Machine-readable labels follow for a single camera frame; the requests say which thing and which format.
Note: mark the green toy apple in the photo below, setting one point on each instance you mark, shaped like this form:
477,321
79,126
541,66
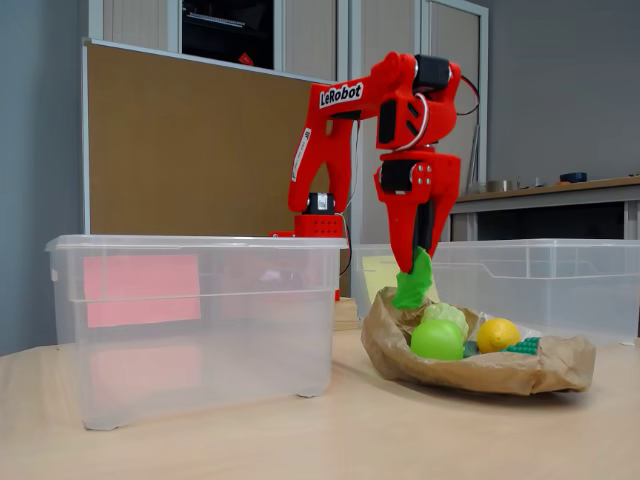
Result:
435,342

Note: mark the leaning metal strips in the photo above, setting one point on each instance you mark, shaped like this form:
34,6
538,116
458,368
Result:
473,160

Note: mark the bright green toy lettuce leaf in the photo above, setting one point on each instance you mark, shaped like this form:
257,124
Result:
412,287

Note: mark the pink paper note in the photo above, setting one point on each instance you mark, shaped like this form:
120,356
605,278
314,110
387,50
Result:
140,290

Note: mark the metal pot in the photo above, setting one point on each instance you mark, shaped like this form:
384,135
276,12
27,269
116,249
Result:
500,186

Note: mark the tall grey tambour cabinet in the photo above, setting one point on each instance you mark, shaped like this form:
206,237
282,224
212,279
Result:
390,30

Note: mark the dark green bumpy toy leaf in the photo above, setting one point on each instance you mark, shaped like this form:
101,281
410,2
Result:
525,346

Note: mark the pale green toy grapes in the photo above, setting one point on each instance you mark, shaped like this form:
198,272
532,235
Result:
447,315

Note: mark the cork pin board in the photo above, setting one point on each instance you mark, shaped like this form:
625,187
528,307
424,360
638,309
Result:
200,150

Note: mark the grey cabinet with dark opening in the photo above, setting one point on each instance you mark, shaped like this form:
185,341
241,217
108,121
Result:
310,35

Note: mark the yellow toy lemon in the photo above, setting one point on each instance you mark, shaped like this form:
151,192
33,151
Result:
497,336

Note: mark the crumpled brown paper bag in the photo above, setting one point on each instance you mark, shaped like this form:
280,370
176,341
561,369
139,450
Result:
450,375

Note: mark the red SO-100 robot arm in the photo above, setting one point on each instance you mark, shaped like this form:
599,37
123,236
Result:
330,150

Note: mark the small grey cup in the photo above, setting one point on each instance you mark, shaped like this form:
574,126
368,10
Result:
540,182

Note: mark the low cabinet with wooden top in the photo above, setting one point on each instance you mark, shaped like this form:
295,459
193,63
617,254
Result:
550,200

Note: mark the dark blue bowl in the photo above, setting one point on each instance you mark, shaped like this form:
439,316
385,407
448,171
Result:
573,177

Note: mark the clear plastic bin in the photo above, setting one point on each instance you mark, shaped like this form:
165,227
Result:
550,290
200,375

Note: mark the wooden base block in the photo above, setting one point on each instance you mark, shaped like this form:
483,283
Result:
347,315

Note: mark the yellow paper note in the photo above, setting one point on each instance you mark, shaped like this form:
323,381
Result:
380,275

